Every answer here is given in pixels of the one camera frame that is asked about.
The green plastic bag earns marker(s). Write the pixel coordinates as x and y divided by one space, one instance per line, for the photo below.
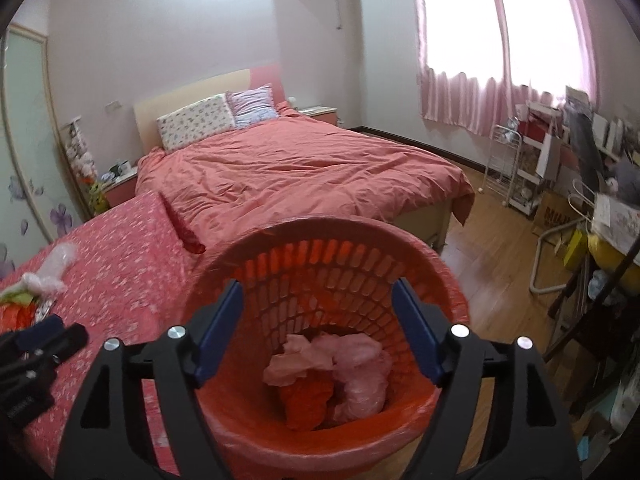
21 297

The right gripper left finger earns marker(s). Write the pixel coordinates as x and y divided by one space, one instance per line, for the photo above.
107 434

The pink striped pillow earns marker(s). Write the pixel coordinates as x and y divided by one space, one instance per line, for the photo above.
251 106

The right pink nightstand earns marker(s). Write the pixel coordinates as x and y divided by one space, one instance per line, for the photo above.
321 113

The floral white pillow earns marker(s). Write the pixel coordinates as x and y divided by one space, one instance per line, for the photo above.
195 122

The white wire trolley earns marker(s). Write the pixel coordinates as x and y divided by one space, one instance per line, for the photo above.
501 167

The yellow round tub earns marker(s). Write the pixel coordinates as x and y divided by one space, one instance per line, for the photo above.
609 258

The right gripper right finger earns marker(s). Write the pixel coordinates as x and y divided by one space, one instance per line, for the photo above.
528 434

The hanging plush toy organizer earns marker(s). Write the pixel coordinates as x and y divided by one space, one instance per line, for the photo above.
83 167

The pink nightstand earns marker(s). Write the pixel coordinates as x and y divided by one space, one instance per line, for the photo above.
122 188
321 113

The dark wooden chair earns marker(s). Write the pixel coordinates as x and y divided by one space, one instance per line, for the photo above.
606 333

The pink window curtain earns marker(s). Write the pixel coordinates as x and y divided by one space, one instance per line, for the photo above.
480 59

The white clear plastic bag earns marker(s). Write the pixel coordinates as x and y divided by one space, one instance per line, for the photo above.
360 367

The red floral tablecloth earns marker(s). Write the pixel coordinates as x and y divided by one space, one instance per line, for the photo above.
131 265

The cluttered desk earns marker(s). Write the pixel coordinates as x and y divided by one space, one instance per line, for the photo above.
603 150

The left pink nightstand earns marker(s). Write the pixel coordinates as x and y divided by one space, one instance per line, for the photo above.
122 188

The clear bubble wrap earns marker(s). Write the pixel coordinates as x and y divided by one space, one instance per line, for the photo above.
47 281

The bed with salmon duvet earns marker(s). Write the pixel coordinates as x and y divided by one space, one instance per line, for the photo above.
294 165

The sliding wardrobe with flowers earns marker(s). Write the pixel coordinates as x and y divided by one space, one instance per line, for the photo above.
39 200

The orange plastic bag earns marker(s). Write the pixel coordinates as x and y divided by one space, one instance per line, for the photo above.
306 401

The red plastic bag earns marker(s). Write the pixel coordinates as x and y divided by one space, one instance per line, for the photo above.
17 316

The red plastic laundry basket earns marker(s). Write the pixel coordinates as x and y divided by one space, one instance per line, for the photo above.
326 282

